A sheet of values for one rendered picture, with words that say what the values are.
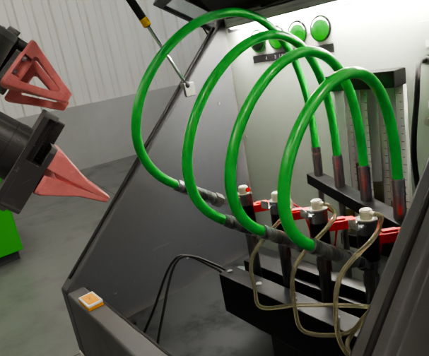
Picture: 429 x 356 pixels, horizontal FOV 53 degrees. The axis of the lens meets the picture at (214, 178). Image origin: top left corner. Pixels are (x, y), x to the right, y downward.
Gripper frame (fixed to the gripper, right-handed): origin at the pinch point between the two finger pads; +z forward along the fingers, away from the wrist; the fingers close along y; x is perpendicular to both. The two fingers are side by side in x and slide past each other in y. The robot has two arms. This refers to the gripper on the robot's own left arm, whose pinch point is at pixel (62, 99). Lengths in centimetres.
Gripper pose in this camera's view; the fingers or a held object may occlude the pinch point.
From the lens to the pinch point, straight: 62.7
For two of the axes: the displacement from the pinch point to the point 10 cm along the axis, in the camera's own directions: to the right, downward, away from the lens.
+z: 8.1, 5.1, 2.9
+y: -3.8, 0.7, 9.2
